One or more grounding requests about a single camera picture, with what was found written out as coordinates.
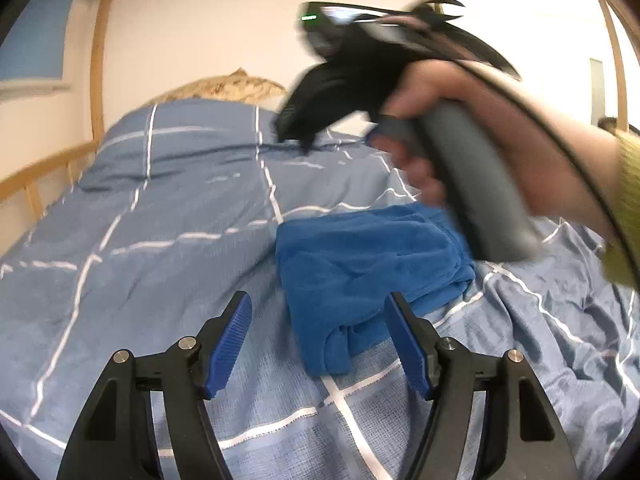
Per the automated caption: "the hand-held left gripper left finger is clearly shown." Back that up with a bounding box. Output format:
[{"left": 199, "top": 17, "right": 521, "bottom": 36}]
[{"left": 56, "top": 291, "right": 254, "bottom": 480}]

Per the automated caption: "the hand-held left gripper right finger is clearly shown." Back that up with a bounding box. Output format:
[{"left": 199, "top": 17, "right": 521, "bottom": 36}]
[{"left": 384, "top": 291, "right": 581, "bottom": 480}]

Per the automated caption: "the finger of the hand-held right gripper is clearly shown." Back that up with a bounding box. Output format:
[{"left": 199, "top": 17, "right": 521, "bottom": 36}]
[{"left": 275, "top": 55, "right": 398, "bottom": 157}]

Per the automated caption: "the blue towel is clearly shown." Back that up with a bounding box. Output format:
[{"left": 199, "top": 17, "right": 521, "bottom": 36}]
[{"left": 275, "top": 202, "right": 476, "bottom": 377}]

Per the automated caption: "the person's right forearm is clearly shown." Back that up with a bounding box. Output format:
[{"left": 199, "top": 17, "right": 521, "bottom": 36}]
[{"left": 520, "top": 100, "right": 640, "bottom": 288}]

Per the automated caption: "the person's right hand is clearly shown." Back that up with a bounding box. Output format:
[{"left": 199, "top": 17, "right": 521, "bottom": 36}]
[{"left": 367, "top": 59, "right": 551, "bottom": 211}]

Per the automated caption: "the beige patterned pillow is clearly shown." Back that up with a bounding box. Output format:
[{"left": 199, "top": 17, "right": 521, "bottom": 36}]
[{"left": 150, "top": 66, "right": 287, "bottom": 107}]

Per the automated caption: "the blue checked blanket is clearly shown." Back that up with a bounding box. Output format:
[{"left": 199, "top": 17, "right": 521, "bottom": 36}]
[{"left": 0, "top": 99, "right": 640, "bottom": 480}]

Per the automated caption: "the grey door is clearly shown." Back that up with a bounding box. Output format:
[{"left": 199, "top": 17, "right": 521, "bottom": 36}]
[{"left": 589, "top": 57, "right": 607, "bottom": 126}]

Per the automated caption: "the black cable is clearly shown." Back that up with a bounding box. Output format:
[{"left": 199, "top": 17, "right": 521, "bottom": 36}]
[{"left": 380, "top": 10, "right": 621, "bottom": 256}]

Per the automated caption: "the wooden bed frame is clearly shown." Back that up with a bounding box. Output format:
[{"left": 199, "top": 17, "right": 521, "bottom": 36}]
[{"left": 0, "top": 0, "right": 631, "bottom": 221}]

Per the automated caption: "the blue wall board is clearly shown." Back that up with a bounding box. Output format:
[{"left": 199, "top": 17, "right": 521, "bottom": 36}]
[{"left": 0, "top": 0, "right": 78, "bottom": 101}]

